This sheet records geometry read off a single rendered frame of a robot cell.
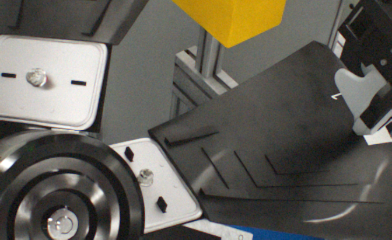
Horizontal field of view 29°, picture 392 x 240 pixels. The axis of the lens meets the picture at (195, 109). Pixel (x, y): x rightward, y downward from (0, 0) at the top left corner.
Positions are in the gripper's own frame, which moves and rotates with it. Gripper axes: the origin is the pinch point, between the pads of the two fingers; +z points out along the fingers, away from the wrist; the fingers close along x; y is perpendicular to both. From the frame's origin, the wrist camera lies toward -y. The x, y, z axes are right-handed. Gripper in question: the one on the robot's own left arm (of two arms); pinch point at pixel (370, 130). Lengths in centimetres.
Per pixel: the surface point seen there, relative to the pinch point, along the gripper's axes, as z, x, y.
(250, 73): 109, -73, 47
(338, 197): 0.0, 7.3, -3.4
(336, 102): 1.3, -0.1, 4.1
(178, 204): -1.4, 20.8, 2.6
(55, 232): -7.1, 31.7, 3.9
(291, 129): 0.5, 6.6, 3.8
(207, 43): 31.1, -13.2, 27.7
